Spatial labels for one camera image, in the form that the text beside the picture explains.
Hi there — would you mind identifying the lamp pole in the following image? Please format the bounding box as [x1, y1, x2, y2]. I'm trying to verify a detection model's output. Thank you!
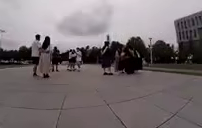
[0, 28, 7, 52]

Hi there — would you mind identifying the grey paved plaza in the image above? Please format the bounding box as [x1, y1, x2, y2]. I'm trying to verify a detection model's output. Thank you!
[0, 63, 202, 128]

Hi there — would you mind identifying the tall tower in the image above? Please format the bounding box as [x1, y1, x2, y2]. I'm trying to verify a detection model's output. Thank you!
[105, 33, 111, 43]

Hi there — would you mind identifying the row of parked cars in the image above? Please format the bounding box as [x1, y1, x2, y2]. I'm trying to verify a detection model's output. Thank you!
[0, 58, 32, 66]

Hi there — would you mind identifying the grey kerb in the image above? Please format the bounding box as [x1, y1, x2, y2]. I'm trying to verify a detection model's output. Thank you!
[142, 66, 202, 78]

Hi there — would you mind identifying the grey building with window grid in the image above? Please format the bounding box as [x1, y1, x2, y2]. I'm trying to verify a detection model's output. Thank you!
[173, 8, 202, 65]

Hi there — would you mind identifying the row of trees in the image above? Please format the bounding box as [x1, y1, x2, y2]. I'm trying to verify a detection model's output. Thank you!
[0, 35, 190, 65]

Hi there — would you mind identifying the person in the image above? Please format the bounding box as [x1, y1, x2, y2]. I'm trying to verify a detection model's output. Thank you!
[51, 46, 62, 73]
[30, 33, 42, 77]
[100, 40, 114, 76]
[38, 35, 52, 79]

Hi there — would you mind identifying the grass strip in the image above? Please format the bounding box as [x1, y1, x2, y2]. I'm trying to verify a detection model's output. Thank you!
[142, 63, 202, 72]

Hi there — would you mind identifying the group of people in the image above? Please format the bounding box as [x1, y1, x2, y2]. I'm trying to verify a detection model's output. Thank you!
[66, 47, 84, 72]
[114, 44, 144, 75]

